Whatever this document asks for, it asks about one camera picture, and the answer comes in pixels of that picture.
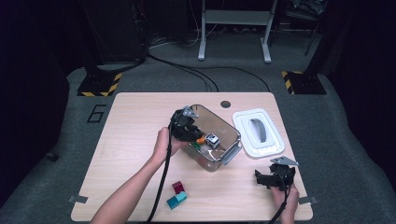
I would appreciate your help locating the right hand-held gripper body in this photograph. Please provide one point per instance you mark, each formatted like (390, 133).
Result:
(281, 175)

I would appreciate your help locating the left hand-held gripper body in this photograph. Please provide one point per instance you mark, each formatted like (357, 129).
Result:
(182, 126)

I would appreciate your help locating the orange building block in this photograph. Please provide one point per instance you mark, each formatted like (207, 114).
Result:
(201, 140)

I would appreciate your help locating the green building block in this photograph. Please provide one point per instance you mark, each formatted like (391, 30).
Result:
(195, 145)

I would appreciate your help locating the white and grey toy car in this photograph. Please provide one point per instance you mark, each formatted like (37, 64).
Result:
(212, 140)

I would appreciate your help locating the clear plastic storage box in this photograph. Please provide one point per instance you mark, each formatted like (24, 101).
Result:
(218, 121)

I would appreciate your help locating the maroon building block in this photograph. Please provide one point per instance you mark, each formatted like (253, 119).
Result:
(178, 187)

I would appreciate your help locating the light blue building block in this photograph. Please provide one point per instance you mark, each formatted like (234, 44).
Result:
(181, 196)

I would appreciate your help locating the dark teal blue building block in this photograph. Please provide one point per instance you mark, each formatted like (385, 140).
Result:
(173, 202)

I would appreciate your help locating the person's right hand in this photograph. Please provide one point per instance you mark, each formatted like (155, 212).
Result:
(288, 202)

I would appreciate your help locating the person's left hand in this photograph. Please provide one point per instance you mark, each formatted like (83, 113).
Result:
(162, 146)

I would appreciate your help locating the dark cabinet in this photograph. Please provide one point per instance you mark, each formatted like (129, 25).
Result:
(118, 31)

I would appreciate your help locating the small black floor object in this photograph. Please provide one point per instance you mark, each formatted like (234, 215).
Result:
(52, 156)

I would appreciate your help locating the dark chair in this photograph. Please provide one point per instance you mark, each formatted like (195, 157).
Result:
(299, 14)

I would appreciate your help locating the grey table bracket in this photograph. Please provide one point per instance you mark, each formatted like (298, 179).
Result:
(308, 200)
(77, 199)

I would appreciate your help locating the black yellow striped base plate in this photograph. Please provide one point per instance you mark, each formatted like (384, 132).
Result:
(306, 84)
(98, 84)

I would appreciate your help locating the white metal stand frame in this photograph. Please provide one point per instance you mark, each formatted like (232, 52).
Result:
(236, 17)

